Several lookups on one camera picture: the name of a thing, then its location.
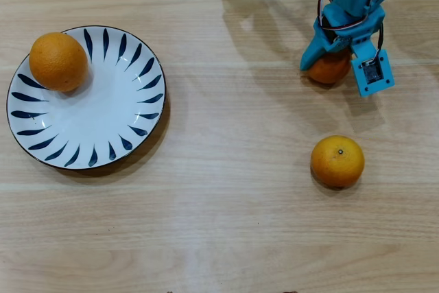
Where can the white plate blue leaf pattern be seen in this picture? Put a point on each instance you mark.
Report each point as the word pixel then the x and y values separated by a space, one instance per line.
pixel 96 118

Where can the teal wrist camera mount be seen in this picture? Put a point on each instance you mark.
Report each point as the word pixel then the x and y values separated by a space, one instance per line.
pixel 372 73

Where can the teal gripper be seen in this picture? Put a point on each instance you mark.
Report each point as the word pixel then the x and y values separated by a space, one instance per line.
pixel 316 49

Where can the large orange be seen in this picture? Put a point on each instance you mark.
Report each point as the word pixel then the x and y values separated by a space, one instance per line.
pixel 58 63

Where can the small orange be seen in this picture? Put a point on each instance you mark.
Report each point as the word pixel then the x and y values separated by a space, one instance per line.
pixel 329 70

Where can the orange with dark navel dot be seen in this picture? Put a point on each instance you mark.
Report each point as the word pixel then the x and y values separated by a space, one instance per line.
pixel 337 166

